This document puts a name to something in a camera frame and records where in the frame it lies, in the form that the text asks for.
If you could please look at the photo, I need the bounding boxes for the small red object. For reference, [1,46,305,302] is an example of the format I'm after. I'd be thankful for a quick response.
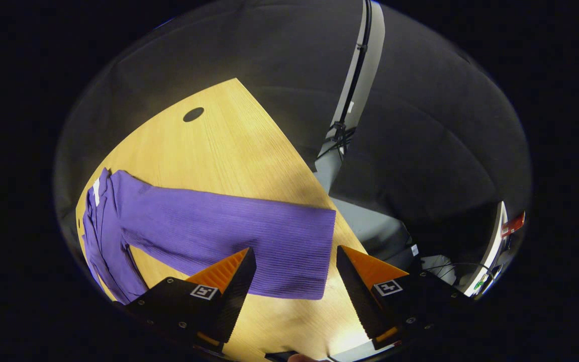
[501,211,526,238]

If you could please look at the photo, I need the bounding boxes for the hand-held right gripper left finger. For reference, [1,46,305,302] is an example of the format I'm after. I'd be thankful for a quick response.
[119,246,257,352]

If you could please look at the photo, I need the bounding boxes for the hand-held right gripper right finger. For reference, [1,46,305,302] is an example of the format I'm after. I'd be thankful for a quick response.
[336,245,471,351]

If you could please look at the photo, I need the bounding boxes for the black wall cable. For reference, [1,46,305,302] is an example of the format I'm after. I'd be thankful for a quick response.
[327,0,373,156]

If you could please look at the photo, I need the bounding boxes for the purple polo shirt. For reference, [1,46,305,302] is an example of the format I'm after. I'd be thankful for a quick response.
[82,168,337,306]

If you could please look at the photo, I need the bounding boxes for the white stand frame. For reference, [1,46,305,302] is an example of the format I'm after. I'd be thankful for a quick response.
[463,201,509,298]

